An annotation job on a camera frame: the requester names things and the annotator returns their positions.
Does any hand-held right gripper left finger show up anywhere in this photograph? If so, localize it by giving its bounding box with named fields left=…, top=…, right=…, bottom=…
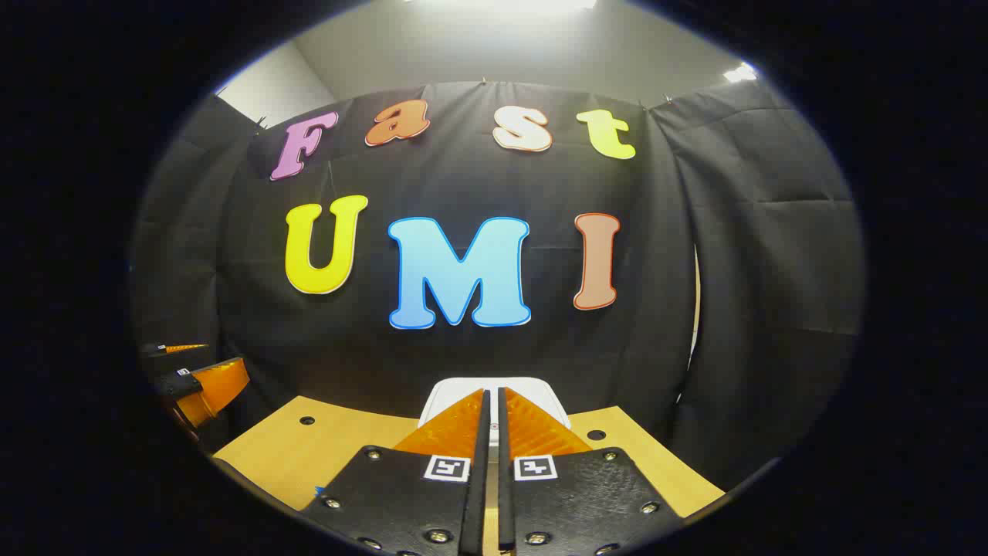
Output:
left=299, top=388, right=492, bottom=556

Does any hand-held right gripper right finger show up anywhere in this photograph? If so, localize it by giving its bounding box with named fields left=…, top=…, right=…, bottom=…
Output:
left=496, top=388, right=685, bottom=556

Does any white desktop garbage bin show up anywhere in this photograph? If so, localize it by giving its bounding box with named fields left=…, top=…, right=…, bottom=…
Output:
left=418, top=377, right=572, bottom=430

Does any wooden desktop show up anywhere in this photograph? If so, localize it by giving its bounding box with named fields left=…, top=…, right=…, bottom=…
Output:
left=212, top=395, right=726, bottom=556

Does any black backdrop cloth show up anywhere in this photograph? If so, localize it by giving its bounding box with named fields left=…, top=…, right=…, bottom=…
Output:
left=131, top=77, right=865, bottom=495

